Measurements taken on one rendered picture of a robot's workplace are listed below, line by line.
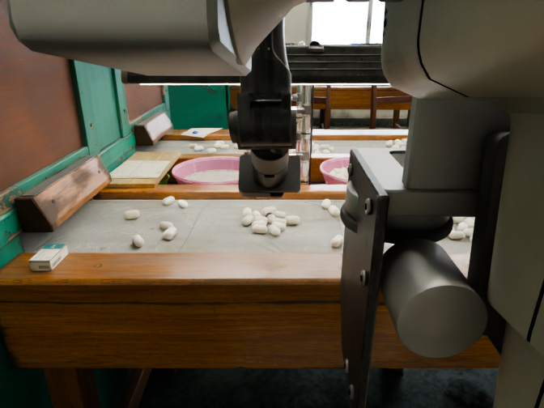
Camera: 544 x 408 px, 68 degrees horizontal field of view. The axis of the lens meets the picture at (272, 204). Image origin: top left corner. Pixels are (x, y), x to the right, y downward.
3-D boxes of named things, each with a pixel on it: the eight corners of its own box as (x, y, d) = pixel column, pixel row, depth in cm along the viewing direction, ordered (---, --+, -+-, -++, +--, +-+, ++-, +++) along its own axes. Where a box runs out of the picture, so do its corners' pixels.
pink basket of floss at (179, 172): (280, 198, 124) (280, 168, 120) (206, 223, 107) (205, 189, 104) (227, 178, 142) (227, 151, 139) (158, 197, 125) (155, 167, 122)
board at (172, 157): (155, 188, 106) (154, 183, 106) (97, 188, 106) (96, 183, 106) (180, 155, 137) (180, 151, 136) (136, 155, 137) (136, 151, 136)
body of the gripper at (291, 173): (240, 159, 70) (237, 138, 63) (299, 160, 70) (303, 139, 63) (239, 194, 68) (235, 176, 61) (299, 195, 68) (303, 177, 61)
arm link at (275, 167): (248, 157, 56) (290, 158, 56) (250, 113, 58) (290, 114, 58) (250, 177, 62) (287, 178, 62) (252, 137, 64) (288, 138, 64)
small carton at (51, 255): (52, 270, 67) (49, 260, 67) (31, 270, 67) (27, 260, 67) (68, 253, 73) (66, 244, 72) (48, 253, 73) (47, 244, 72)
